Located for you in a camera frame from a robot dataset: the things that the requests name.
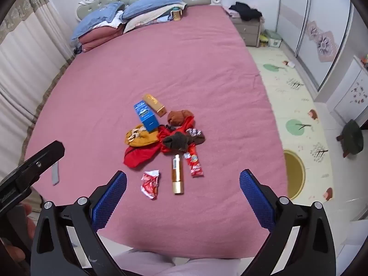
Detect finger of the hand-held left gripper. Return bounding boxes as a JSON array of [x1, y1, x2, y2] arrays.
[[14, 141, 65, 190]]

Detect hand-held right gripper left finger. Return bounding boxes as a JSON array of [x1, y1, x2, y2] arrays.
[[30, 170, 127, 276]]

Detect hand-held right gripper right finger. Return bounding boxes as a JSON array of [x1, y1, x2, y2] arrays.
[[239, 169, 337, 276]]

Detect red wrapper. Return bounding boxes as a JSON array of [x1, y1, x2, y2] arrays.
[[140, 170, 161, 200]]

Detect red zip pouch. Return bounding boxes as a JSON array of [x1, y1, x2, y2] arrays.
[[124, 125, 173, 170]]

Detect person's left hand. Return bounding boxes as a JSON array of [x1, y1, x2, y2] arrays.
[[0, 204, 36, 272]]

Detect mustard yellow sock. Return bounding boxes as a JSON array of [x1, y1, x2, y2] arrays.
[[125, 124, 159, 148]]

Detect long red snack packet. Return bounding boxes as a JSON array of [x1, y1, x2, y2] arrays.
[[184, 144, 204, 178]]

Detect gold bottle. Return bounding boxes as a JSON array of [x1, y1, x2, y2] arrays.
[[172, 154, 185, 195]]

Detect dark brown patterned sock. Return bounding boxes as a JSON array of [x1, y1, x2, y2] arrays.
[[185, 127, 206, 146]]

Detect blue box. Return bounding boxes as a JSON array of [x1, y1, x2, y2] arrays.
[[134, 101, 159, 132]]

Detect person's light pants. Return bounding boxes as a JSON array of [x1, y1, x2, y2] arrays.
[[111, 250, 250, 276]]

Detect beige curtain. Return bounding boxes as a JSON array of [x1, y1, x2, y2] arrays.
[[0, 0, 75, 156]]

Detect gold box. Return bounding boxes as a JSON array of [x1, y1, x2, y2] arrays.
[[143, 93, 167, 118]]

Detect reddish brown sock ball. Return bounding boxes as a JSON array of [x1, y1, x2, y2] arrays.
[[167, 109, 192, 126]]

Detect cream cartoon play mat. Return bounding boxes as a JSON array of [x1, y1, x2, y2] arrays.
[[247, 44, 335, 202]]

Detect dark green stool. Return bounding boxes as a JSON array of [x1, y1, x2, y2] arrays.
[[337, 120, 365, 158]]

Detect pink tablecloth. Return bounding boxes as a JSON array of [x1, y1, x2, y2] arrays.
[[21, 4, 289, 261]]

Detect folded pink blanket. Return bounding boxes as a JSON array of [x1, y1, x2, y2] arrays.
[[78, 24, 127, 53]]

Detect white flower print cabinet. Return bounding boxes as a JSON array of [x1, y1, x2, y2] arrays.
[[315, 55, 368, 138]]

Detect crumpled blue pillow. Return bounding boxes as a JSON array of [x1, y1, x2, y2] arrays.
[[70, 1, 125, 42]]

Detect grey brown nightstand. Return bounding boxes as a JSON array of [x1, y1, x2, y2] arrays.
[[231, 16, 262, 47]]

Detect beige pillow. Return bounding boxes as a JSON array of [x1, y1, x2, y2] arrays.
[[124, 1, 187, 33]]

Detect white sliding door wardrobe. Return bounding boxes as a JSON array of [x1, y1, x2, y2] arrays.
[[276, 0, 355, 92]]

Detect black clothes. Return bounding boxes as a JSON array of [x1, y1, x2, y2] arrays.
[[229, 2, 263, 21]]

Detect large blue pillow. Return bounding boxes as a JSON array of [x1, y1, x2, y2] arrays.
[[122, 0, 183, 20]]

